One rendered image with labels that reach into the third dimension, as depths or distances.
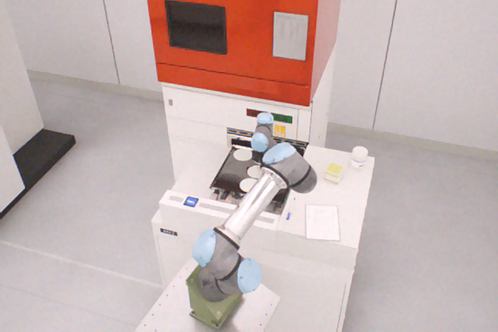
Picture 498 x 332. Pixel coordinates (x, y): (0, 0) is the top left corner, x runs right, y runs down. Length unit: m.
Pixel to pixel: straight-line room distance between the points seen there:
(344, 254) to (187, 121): 1.17
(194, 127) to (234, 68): 0.52
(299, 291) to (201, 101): 1.08
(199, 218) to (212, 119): 0.66
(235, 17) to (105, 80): 2.87
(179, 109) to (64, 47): 2.51
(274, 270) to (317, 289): 0.21
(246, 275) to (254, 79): 1.02
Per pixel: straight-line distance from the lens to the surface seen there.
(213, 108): 2.64
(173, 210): 2.28
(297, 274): 2.32
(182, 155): 2.93
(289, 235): 2.14
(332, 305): 2.44
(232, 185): 2.43
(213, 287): 1.87
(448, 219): 3.77
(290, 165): 1.78
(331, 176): 2.34
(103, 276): 3.32
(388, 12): 3.79
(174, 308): 2.09
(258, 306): 2.07
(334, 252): 2.15
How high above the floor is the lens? 2.54
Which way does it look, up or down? 38 degrees down
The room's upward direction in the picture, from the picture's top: straight up
